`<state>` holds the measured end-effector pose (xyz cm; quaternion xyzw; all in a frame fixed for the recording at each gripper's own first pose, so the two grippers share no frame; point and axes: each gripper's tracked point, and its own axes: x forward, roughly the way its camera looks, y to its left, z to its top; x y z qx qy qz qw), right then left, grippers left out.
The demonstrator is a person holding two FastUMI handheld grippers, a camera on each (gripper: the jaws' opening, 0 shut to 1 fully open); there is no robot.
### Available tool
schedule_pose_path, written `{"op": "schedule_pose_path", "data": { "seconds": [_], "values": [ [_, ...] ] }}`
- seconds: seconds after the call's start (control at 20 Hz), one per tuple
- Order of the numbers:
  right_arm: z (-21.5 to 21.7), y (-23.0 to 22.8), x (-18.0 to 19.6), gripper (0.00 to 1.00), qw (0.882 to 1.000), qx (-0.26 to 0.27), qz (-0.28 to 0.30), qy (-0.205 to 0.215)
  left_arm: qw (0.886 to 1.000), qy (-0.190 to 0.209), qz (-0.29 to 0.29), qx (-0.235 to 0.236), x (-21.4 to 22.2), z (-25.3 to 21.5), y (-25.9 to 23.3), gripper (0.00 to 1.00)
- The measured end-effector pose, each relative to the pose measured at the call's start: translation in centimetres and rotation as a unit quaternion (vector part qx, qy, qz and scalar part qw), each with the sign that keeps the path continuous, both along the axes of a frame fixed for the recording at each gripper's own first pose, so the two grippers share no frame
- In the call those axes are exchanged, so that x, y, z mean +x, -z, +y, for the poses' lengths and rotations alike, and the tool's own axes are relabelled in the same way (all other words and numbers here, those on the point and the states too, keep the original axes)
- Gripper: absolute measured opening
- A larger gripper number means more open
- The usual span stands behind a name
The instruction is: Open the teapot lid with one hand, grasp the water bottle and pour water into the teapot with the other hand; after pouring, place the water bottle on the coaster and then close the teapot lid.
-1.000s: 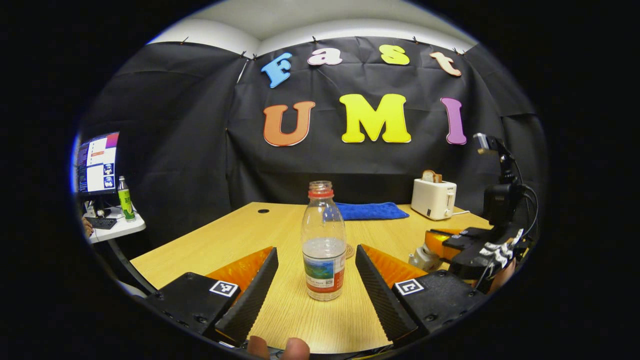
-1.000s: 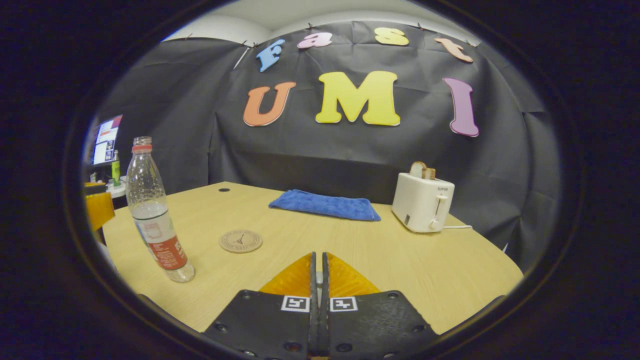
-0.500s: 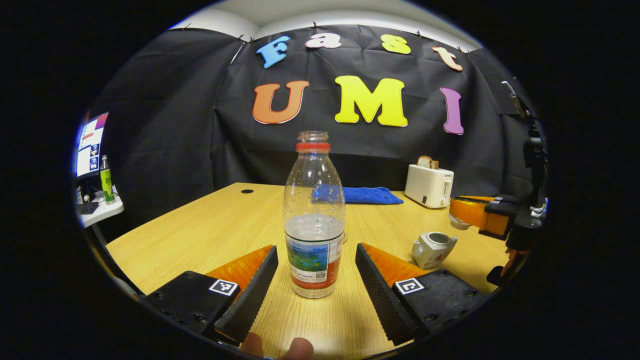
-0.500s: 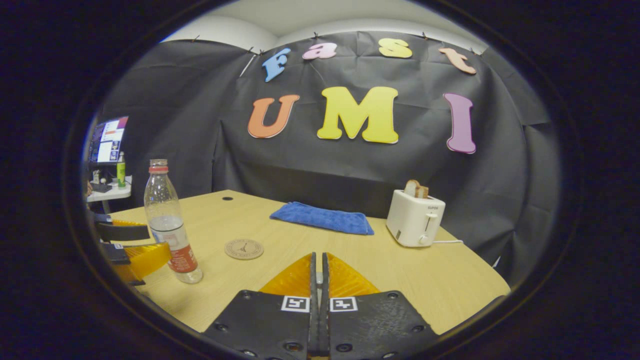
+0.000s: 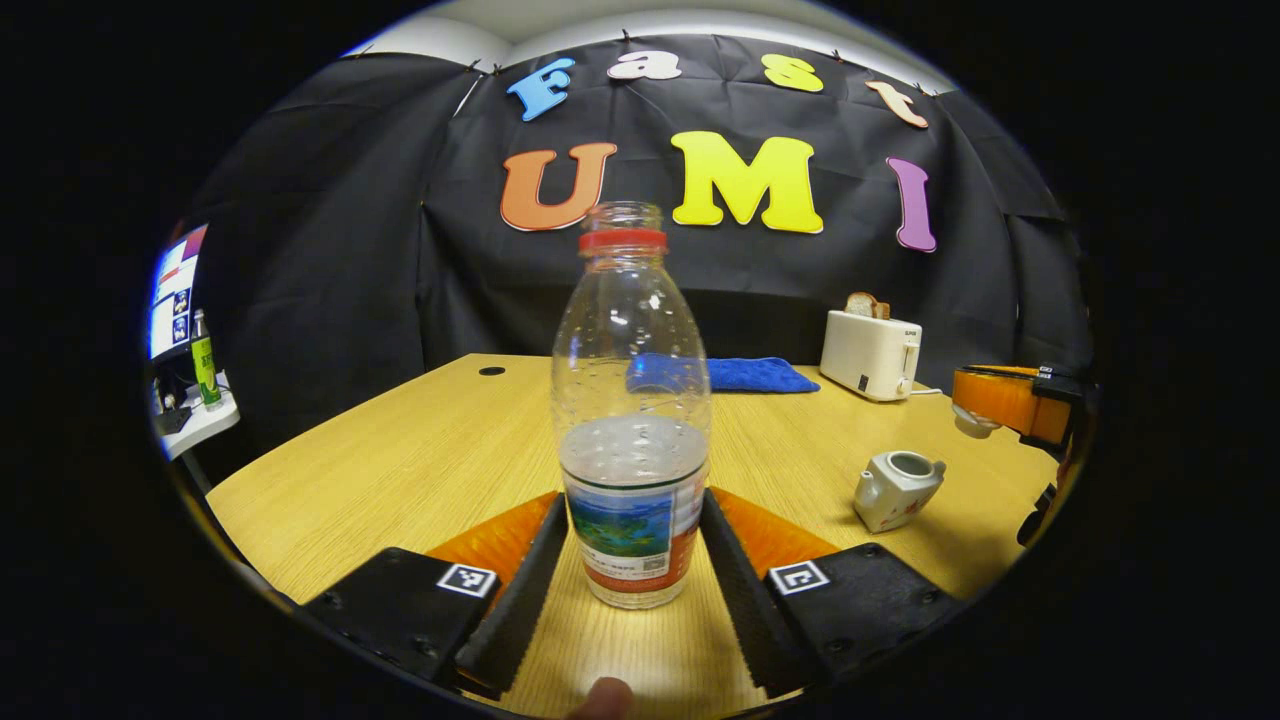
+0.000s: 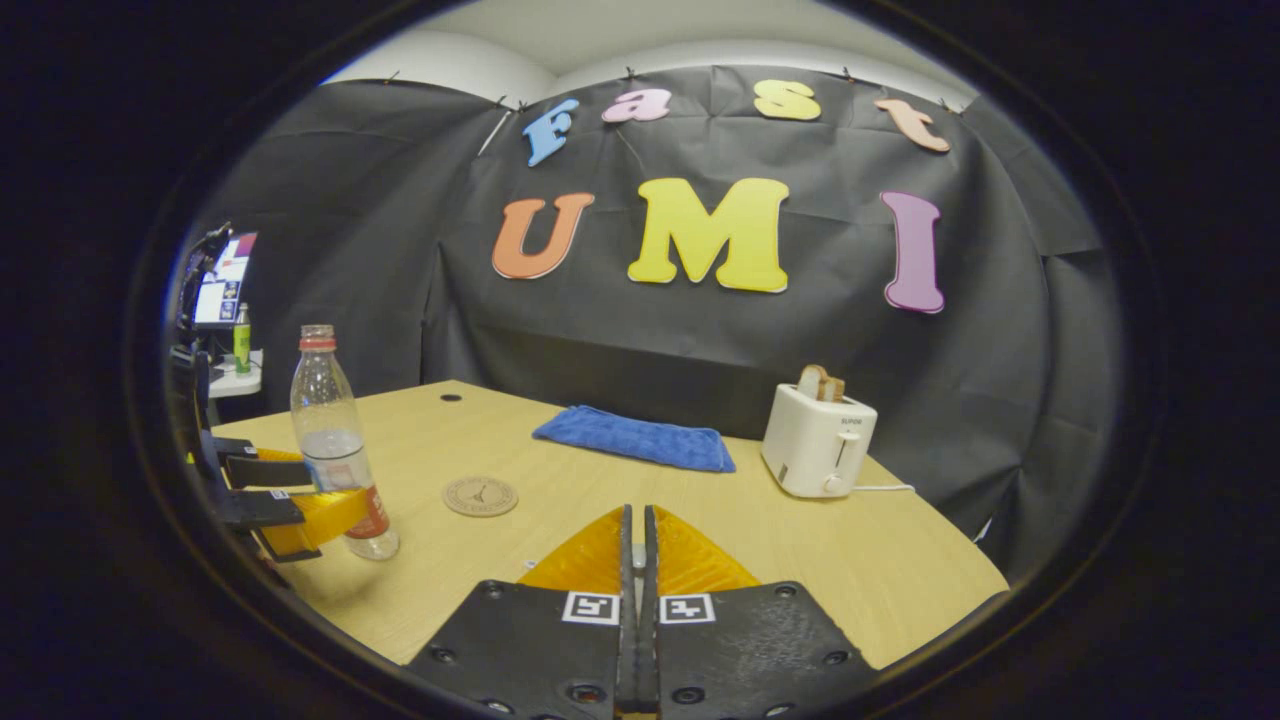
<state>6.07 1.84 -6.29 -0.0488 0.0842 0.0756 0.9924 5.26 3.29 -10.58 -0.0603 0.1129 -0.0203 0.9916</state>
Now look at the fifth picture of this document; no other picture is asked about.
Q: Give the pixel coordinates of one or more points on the bread slice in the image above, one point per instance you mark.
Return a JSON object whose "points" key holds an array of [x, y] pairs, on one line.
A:
{"points": [[865, 306]]}

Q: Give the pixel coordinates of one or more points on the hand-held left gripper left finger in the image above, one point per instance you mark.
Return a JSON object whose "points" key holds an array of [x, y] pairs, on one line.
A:
{"points": [[520, 610]]}

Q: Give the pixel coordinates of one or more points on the white side desk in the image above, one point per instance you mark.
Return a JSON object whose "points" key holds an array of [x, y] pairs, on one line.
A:
{"points": [[210, 420]]}

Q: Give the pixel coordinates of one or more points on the computer monitor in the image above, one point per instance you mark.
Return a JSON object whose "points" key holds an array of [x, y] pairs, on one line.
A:
{"points": [[175, 300]]}

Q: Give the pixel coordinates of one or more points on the blue towel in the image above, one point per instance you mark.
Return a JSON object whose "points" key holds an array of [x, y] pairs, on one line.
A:
{"points": [[760, 375]]}

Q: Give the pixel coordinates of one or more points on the clear plastic water bottle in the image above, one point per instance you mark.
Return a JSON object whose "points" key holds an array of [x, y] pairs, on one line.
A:
{"points": [[630, 350]]}

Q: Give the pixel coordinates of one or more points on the green bottle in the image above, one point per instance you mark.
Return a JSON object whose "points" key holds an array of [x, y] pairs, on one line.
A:
{"points": [[205, 365]]}

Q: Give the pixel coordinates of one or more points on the white ceramic teacup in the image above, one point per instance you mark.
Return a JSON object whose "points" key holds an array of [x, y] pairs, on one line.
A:
{"points": [[890, 500]]}

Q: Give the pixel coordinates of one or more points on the white teacup lid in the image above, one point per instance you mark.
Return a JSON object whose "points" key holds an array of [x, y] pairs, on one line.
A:
{"points": [[972, 425]]}

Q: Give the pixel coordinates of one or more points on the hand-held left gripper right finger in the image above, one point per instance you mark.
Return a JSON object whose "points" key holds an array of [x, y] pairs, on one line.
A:
{"points": [[750, 610]]}

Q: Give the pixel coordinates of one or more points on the white toaster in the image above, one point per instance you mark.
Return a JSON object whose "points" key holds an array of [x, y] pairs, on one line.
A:
{"points": [[865, 355]]}

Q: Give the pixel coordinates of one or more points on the black backdrop cloth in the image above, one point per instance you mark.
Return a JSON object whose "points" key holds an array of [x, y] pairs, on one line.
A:
{"points": [[350, 250]]}

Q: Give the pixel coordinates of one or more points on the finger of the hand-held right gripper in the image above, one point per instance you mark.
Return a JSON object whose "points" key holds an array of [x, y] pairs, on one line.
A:
{"points": [[1000, 395]]}

